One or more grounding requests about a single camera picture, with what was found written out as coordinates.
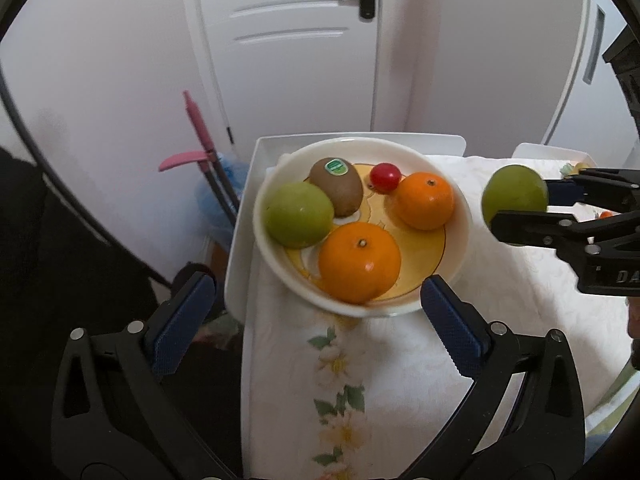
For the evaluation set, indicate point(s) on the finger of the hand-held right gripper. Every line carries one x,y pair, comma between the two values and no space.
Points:
530,227
562,192

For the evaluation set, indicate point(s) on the green striped cloth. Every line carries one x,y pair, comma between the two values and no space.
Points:
607,430

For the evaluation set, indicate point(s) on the thin black metal rod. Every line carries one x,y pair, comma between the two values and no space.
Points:
111,243

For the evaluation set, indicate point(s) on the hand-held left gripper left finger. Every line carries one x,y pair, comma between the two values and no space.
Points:
182,325

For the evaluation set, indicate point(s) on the person's right hand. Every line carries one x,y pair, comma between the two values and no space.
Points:
634,320

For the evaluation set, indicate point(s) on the white panel door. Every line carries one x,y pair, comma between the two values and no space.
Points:
290,85

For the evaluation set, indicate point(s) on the cream bowl with duck print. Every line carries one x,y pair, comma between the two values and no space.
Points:
300,275

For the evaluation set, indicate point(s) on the green apple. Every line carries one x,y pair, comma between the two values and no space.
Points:
515,190
298,215

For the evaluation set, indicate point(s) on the floral white tablecloth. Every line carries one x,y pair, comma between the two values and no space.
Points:
515,300

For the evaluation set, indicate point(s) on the large orange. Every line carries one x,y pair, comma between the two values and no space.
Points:
425,201
359,265

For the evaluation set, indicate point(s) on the brown kiwi with green sticker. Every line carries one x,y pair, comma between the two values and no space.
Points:
337,187

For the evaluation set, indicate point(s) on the red cherry tomato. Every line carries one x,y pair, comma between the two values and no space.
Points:
385,178

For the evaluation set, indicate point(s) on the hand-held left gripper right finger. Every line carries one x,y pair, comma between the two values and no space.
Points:
452,327

